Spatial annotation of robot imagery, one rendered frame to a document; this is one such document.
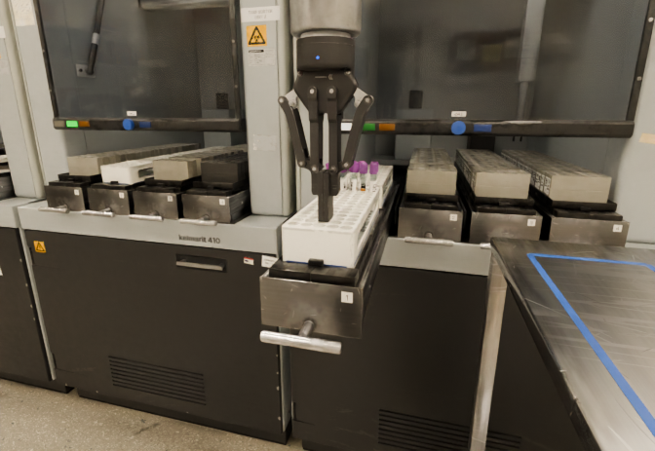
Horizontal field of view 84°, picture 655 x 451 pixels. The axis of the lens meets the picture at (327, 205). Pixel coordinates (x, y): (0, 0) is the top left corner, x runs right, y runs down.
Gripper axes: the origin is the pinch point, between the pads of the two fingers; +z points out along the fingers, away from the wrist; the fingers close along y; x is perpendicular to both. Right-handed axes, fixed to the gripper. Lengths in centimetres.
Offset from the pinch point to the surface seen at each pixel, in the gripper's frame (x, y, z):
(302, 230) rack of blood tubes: 5.0, 1.9, 3.7
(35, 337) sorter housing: -32, 109, 62
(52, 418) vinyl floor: -27, 104, 90
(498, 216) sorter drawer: -31.6, -29.1, 9.9
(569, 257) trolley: -5.0, -33.2, 8.0
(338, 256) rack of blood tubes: 5.0, -3.0, 6.9
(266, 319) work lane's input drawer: 8.5, 6.0, 15.5
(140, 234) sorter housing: -32, 61, 22
